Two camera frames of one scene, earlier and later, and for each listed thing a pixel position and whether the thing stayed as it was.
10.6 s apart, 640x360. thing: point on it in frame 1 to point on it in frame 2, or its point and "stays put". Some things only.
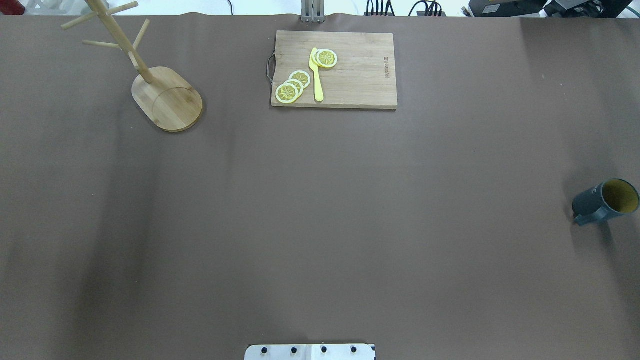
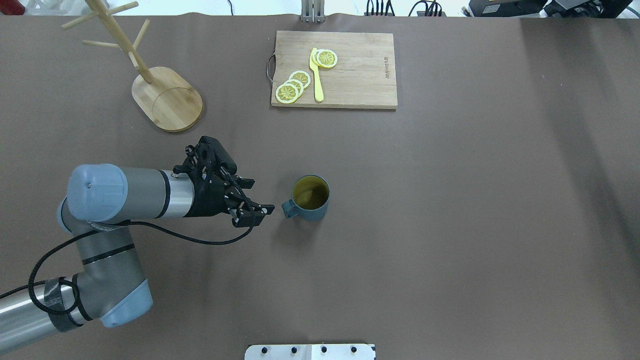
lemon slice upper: [302, 76] stays put
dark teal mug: [614, 196] to [310, 196]
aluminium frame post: [313, 11] stays put
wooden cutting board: [364, 76] stays put
